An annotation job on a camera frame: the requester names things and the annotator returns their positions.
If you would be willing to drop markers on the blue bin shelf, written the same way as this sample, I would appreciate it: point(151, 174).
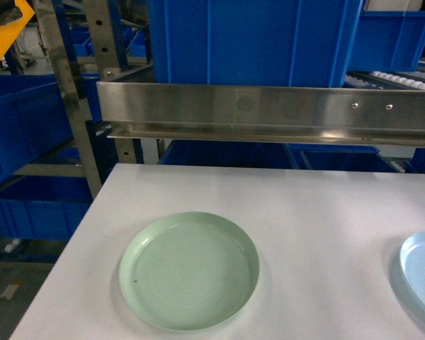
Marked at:
point(33, 120)
point(344, 161)

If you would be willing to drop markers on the blue bin on rollers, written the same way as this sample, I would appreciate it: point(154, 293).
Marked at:
point(388, 41)

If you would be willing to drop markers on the blue bin left shelf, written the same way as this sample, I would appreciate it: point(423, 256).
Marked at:
point(33, 120)

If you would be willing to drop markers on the white roller conveyor track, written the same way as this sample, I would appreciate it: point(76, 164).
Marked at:
point(410, 81)

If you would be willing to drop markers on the green plastic plate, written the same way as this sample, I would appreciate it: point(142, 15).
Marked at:
point(189, 271)

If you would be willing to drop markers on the light blue plastic plate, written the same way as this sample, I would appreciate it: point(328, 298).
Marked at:
point(412, 263)

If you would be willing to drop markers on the large blue plastic bin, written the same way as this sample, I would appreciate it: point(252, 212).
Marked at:
point(263, 43)

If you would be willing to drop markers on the yellow two-stud toy block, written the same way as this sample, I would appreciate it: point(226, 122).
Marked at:
point(10, 31)

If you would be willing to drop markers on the stainless steel shelf rail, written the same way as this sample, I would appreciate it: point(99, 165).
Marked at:
point(264, 114)

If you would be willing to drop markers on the steel rack upright post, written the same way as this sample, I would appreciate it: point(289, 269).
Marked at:
point(60, 48)

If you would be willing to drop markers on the blue bin lower left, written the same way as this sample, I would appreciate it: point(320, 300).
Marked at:
point(46, 208)

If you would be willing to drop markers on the blue bin lower shelf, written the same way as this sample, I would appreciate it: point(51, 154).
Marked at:
point(344, 161)

